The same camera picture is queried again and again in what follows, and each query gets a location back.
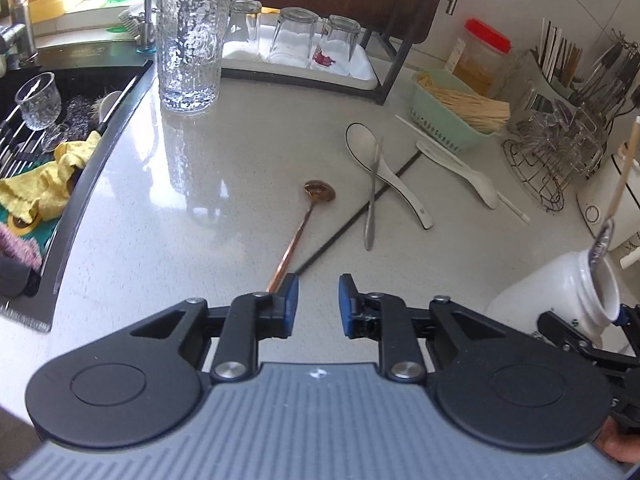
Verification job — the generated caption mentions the green plastic basket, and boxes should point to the green plastic basket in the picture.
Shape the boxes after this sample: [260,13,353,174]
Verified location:
[410,70,512,154]

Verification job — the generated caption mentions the white electric pot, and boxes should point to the white electric pot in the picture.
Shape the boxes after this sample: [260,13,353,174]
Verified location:
[576,142,640,269]

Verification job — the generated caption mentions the sink drain rack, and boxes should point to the sink drain rack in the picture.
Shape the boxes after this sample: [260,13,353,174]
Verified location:
[0,114,67,182]

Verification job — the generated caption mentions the hanging kitchen utensils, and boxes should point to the hanging kitchen utensils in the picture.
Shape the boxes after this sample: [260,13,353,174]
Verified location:
[574,29,640,113]

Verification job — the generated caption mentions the white plastic rice scoop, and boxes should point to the white plastic rice scoop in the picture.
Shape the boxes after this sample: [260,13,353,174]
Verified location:
[416,139,501,210]

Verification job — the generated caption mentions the small arched faucet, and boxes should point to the small arched faucet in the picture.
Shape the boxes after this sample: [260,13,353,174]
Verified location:
[136,0,159,55]

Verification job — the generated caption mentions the wooden chopstick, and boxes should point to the wooden chopstick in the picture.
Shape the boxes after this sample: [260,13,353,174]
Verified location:
[606,116,640,224]

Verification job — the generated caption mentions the yellow cloth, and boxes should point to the yellow cloth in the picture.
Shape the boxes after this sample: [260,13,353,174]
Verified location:
[0,130,102,222]

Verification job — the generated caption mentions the black chopstick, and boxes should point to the black chopstick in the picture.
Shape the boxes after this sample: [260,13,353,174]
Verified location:
[291,150,422,274]

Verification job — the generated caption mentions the small patterned glass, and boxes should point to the small patterned glass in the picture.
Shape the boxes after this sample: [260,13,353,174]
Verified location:
[14,72,63,132]

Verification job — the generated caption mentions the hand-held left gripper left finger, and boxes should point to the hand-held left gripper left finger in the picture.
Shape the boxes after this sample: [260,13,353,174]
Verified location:
[129,274,301,385]

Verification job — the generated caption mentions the black sink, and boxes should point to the black sink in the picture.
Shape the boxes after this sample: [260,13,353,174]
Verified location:
[0,56,155,334]

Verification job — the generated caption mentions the black metal rack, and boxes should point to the black metal rack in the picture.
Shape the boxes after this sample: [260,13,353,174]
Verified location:
[359,22,418,107]

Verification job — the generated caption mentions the tall textured glass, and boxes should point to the tall textured glass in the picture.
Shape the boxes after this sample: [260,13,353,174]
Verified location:
[155,0,235,114]

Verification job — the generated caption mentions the bunch of assorted chopsticks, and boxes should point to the bunch of assorted chopsticks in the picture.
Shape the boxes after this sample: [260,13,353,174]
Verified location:
[531,17,585,88]

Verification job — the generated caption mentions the pink cloth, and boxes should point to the pink cloth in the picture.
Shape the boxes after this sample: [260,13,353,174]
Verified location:
[0,221,44,272]

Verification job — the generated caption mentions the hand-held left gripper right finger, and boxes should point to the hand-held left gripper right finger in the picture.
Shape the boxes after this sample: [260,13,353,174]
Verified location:
[339,274,507,383]

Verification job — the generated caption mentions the pile of wooden sticks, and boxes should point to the pile of wooden sticks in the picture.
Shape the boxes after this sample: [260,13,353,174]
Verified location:
[416,74,512,134]

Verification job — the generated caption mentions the green chopstick holder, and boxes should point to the green chopstick holder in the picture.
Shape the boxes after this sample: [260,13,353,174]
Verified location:
[529,60,587,111]

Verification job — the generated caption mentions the copper spoon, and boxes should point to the copper spoon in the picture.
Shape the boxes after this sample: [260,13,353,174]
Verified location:
[266,180,337,294]

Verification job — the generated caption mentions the person's right forearm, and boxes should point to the person's right forearm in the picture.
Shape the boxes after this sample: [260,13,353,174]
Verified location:
[597,417,640,464]

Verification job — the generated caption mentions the red-lid plastic jar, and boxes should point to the red-lid plastic jar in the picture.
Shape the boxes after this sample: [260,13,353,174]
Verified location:
[451,18,513,99]

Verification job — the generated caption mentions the tall steel faucet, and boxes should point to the tall steel faucet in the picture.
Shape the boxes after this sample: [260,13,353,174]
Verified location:
[0,0,40,70]

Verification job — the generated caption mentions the wire glass rack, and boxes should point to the wire glass rack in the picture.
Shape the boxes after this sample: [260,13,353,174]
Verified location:
[501,94,609,212]

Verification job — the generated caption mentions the steel wool scrubber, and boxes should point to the steel wool scrubber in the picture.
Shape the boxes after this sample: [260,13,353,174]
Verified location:
[61,94,104,127]

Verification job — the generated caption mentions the white ceramic spoon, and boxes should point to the white ceramic spoon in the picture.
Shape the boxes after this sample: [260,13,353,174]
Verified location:
[345,122,436,232]

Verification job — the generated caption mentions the white drying tray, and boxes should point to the white drying tray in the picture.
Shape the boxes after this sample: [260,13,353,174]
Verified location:
[219,25,379,93]

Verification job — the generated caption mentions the large steel spoon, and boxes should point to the large steel spoon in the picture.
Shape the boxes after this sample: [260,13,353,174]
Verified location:
[588,217,616,272]

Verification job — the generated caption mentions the red-print drinking glass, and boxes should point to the red-print drinking glass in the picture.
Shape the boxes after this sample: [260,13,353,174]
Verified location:
[312,15,362,74]

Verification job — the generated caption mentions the white ceramic jar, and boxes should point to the white ceramic jar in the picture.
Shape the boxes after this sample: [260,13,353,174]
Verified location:
[485,251,622,347]

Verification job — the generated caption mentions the silver butter knife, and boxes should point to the silver butter knife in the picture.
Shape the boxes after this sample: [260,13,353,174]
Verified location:
[363,136,384,252]

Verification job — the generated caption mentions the clear drinking glass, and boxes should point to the clear drinking glass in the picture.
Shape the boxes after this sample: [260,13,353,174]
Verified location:
[228,0,263,59]
[267,7,321,69]

